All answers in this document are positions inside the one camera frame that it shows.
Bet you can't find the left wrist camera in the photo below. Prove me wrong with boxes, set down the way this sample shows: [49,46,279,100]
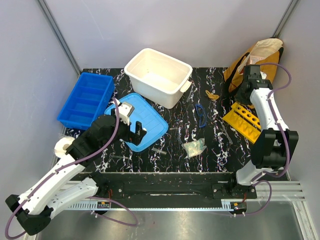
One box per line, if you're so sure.
[118,102,135,126]

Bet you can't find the light blue plastic lid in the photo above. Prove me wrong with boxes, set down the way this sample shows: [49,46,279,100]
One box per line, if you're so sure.
[101,93,169,153]

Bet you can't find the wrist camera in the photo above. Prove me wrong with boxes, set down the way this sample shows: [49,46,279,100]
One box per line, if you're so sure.
[118,102,135,126]
[258,71,267,83]

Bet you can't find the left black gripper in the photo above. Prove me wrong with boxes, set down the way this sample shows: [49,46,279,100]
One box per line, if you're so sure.
[101,108,147,150]

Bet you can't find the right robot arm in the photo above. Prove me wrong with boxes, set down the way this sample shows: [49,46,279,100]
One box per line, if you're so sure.
[227,64,299,198]

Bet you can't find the blue divided organizer tray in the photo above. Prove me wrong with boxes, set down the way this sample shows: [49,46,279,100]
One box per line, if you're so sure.
[57,72,115,130]

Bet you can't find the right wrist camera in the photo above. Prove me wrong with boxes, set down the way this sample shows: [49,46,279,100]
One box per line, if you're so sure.
[258,71,267,83]

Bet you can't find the white tape roll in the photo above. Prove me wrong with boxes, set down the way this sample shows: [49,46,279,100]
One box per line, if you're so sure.
[54,136,75,158]

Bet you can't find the packet of gloves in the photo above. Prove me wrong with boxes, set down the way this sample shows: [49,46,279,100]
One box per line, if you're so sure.
[181,138,207,159]

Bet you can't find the blue safety glasses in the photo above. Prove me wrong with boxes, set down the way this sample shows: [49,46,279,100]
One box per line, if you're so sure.
[195,104,207,128]

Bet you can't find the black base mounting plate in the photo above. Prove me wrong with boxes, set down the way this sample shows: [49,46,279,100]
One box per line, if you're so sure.
[77,172,257,209]

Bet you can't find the white plastic tub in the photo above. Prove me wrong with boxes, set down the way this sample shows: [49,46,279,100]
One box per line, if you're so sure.
[124,48,193,109]

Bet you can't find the yellow test tube rack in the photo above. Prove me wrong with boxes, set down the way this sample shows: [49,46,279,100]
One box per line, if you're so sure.
[222,103,261,144]

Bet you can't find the yellow canvas tote bag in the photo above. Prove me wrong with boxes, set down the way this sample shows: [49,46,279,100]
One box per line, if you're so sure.
[223,37,284,97]

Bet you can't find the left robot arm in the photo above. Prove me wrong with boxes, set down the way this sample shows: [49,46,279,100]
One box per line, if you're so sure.
[5,114,147,236]

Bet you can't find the box inside tote bag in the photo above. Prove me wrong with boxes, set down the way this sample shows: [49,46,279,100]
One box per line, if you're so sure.
[248,55,265,65]

